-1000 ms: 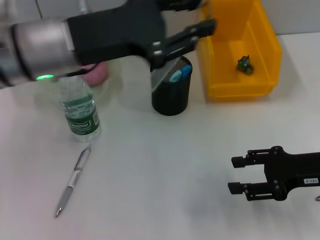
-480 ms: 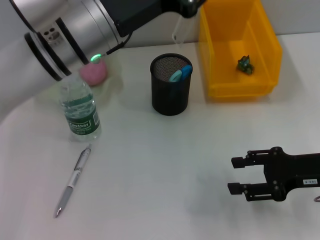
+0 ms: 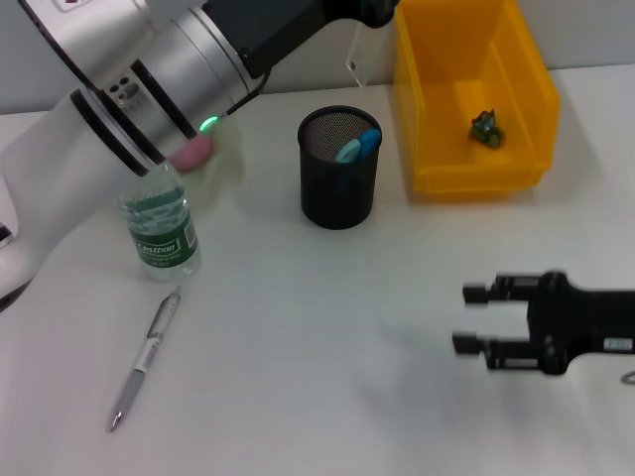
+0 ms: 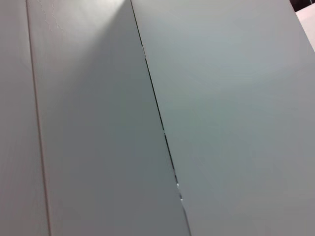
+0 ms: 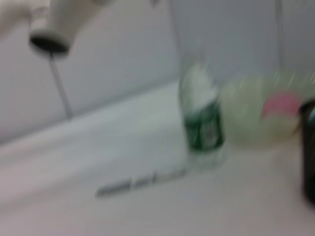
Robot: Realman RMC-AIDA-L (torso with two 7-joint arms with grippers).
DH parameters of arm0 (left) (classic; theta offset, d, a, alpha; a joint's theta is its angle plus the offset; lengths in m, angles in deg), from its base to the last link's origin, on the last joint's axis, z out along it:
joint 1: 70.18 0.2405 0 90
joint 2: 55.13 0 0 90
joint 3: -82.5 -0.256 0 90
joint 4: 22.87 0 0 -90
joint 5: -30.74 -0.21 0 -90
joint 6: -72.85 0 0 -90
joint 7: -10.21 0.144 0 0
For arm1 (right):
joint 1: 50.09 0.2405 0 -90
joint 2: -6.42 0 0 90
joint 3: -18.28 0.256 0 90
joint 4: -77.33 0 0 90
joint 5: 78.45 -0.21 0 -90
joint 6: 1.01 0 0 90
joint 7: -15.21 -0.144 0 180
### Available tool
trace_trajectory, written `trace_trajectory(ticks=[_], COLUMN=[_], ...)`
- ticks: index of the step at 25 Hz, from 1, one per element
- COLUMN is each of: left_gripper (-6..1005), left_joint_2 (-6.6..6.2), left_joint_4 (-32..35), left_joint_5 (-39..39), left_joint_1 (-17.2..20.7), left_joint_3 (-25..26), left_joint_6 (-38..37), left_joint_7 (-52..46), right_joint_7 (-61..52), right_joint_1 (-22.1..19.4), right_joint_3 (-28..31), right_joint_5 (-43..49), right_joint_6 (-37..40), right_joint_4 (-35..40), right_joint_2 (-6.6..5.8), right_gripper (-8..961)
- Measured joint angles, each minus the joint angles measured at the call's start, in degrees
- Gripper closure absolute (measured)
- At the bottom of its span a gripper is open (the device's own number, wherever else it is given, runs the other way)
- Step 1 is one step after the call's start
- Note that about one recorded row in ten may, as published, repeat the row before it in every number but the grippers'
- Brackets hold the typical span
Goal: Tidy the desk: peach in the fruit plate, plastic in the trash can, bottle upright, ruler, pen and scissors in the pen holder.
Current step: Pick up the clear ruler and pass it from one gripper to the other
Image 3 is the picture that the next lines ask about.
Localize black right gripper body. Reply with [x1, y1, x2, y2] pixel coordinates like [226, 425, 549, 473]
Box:
[526, 270, 635, 377]

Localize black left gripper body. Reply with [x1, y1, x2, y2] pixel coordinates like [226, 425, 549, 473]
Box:
[201, 0, 399, 80]

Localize clear plastic ruler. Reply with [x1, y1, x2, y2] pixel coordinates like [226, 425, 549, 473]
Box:
[344, 20, 372, 86]

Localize blue scissors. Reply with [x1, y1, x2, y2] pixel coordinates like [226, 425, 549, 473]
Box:
[334, 128, 382, 165]

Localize pink peach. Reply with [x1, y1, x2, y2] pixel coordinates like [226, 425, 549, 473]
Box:
[168, 137, 215, 173]

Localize green plastic wrapper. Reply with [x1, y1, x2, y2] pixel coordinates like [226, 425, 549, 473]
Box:
[468, 107, 506, 149]

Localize clear green-label water bottle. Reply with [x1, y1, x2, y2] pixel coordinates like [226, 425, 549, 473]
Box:
[117, 161, 202, 283]

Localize silver pen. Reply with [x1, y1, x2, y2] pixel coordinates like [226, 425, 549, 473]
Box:
[106, 285, 184, 433]

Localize black mesh pen holder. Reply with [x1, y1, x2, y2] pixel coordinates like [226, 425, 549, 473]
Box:
[296, 104, 383, 231]

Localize yellow plastic bin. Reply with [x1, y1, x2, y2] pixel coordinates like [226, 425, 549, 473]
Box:
[393, 0, 562, 195]

